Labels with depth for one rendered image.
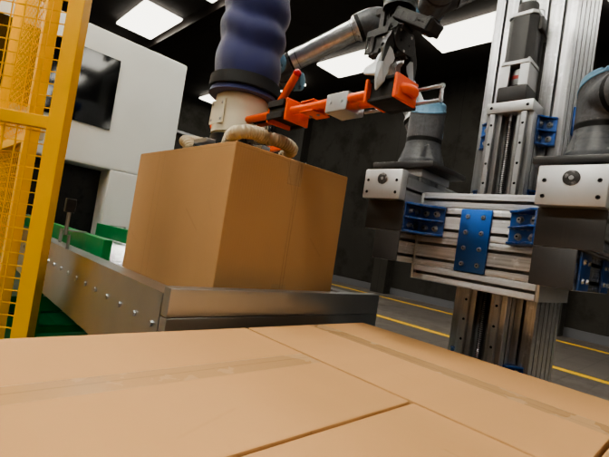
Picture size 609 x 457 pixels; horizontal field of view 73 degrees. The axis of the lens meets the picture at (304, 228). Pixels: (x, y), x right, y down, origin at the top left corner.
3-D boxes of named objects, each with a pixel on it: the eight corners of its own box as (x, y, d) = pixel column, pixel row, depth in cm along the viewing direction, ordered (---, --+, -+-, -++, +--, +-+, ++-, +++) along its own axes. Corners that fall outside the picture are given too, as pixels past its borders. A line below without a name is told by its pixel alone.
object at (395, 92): (362, 102, 87) (365, 79, 87) (382, 112, 92) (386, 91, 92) (394, 95, 81) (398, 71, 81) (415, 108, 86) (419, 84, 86)
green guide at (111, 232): (94, 234, 288) (97, 221, 289) (110, 236, 296) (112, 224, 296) (215, 271, 173) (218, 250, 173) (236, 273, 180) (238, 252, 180)
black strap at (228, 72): (196, 89, 133) (198, 76, 133) (254, 111, 149) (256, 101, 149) (232, 75, 116) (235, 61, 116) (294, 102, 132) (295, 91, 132)
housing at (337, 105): (323, 112, 97) (325, 93, 98) (342, 121, 102) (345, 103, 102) (344, 108, 92) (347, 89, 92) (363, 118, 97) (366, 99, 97)
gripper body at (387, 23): (383, 71, 95) (391, 20, 96) (415, 63, 89) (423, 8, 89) (362, 57, 90) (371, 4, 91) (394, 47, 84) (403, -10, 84)
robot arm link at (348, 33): (398, 15, 139) (270, 79, 150) (400, 32, 149) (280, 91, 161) (386, -14, 141) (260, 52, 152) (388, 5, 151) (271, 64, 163)
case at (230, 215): (120, 269, 139) (140, 153, 140) (222, 276, 166) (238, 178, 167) (208, 309, 95) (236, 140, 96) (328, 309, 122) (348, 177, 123)
